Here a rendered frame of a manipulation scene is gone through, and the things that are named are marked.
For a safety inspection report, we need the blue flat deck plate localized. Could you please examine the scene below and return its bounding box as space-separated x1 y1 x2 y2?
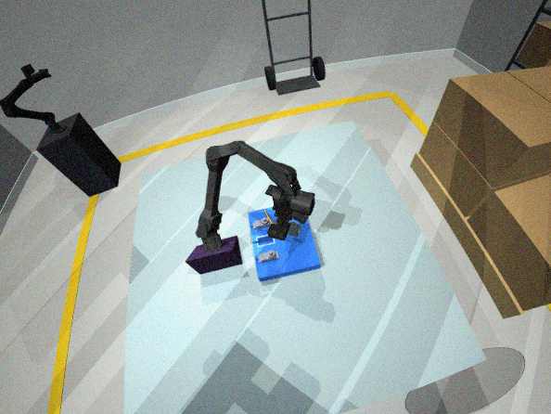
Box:
248 207 321 282

